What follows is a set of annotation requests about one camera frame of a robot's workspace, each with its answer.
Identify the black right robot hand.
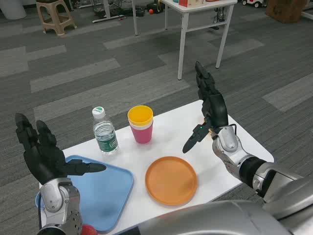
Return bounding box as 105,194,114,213
182,61,229,154

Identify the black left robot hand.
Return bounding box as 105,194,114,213
14,113,107,186

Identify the clear plastic water bottle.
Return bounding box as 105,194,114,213
91,106,120,156

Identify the blue plastic tray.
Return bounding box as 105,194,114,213
35,154,134,233

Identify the yellow plastic cup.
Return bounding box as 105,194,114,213
127,105,154,128

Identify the white plastic cup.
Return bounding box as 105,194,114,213
129,119,154,132

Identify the pink plastic cup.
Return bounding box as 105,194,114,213
130,122,154,144

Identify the orange round plate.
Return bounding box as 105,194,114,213
145,156,198,206

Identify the red round fruit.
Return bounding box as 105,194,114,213
81,224,96,235

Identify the white metal-legged table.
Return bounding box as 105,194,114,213
132,0,238,80

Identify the silver robot chest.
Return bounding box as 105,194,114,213
136,199,313,235

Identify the white toy car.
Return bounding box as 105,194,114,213
242,0,264,8

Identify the brown cardboard box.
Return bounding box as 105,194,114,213
266,0,304,24

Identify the beige plastic stool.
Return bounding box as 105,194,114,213
36,0,74,37

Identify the white desk leg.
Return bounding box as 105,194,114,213
92,0,125,24

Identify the white cylindrical bin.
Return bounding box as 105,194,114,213
0,0,27,20

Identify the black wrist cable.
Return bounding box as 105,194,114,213
227,123,238,138

